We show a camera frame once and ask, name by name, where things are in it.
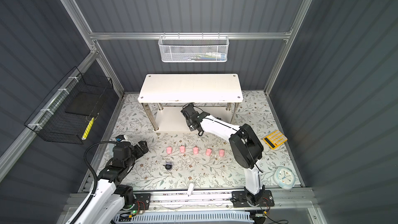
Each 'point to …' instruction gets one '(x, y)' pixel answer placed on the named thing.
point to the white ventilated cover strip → (185, 217)
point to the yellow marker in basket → (87, 129)
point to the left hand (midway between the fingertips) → (139, 146)
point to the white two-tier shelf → (164, 95)
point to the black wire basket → (64, 116)
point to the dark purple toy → (168, 166)
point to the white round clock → (284, 178)
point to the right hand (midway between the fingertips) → (198, 122)
